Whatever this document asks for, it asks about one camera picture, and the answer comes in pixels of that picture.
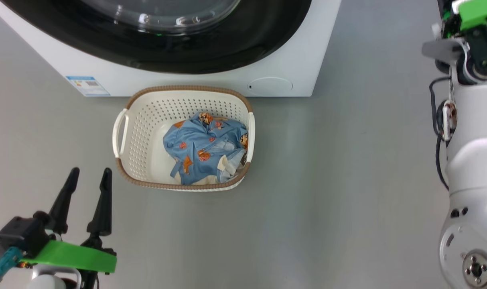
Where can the round white filter cover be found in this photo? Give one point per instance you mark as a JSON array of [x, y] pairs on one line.
[[269, 86]]

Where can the blue patterned denim garment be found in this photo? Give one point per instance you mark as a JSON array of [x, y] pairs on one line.
[[199, 140]]

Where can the white front-load washing machine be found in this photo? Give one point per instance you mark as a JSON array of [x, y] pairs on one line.
[[287, 60]]

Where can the black round glass washer door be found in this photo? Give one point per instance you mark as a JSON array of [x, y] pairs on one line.
[[227, 52]]

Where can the teal left camera connector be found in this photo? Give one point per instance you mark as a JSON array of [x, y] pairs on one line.
[[5, 263]]

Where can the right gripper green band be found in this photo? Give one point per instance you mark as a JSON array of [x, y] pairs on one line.
[[478, 44]]

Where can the blue energy label sticker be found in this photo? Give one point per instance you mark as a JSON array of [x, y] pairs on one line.
[[87, 85]]

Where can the cream perforated laundry basket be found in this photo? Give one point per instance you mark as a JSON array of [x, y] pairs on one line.
[[147, 128]]

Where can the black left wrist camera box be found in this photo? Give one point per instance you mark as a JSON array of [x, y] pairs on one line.
[[21, 235]]

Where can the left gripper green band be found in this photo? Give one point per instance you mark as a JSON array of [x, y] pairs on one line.
[[75, 257]]

